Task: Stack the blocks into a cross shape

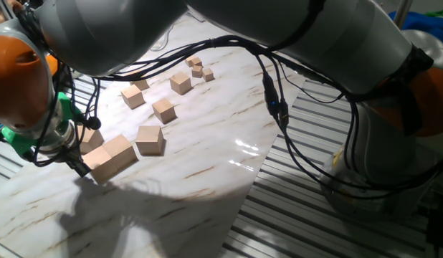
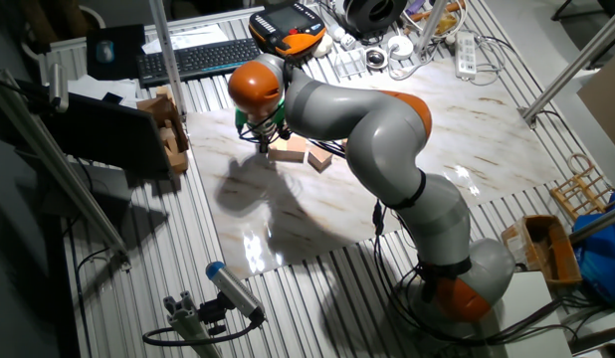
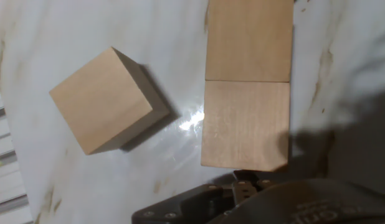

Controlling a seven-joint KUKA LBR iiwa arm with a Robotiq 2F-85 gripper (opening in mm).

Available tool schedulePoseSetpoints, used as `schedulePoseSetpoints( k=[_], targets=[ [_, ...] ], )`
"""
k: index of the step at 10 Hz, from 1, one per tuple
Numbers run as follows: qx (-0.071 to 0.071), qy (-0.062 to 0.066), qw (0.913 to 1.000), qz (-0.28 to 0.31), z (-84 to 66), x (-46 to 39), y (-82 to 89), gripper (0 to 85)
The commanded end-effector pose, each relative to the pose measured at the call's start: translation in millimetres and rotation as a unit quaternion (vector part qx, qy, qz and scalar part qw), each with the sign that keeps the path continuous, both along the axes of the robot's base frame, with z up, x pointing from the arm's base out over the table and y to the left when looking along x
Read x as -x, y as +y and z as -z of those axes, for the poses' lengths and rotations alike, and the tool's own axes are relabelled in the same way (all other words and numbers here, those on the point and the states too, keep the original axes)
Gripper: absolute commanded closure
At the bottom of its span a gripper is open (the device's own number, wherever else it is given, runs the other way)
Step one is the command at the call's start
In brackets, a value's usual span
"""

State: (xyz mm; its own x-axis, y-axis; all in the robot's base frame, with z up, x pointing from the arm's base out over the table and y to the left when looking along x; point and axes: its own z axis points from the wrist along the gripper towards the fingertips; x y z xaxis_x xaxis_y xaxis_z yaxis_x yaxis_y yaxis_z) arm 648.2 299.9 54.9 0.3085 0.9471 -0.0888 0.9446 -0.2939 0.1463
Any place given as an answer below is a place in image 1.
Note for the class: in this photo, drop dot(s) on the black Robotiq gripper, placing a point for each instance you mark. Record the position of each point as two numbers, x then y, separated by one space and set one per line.
65 155

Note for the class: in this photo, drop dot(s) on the large wooden cube block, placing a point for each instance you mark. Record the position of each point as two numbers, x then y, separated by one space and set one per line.
141 84
164 110
92 139
101 166
133 96
180 82
150 140
121 152

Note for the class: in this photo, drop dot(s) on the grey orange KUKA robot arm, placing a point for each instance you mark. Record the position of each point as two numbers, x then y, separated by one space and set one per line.
314 43

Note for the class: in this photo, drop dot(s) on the white marble pattern mat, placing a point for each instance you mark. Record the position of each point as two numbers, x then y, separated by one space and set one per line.
214 118

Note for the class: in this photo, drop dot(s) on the small wooden cube block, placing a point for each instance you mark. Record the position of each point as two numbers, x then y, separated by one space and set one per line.
208 74
196 71
188 61
197 62

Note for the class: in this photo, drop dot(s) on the aluminium profile beam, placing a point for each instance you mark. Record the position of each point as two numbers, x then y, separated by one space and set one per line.
403 12

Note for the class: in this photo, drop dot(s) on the blue bag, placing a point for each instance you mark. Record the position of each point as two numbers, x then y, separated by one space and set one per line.
422 23

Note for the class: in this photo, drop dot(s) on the green cloth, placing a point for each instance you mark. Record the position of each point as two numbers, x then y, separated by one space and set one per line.
438 13

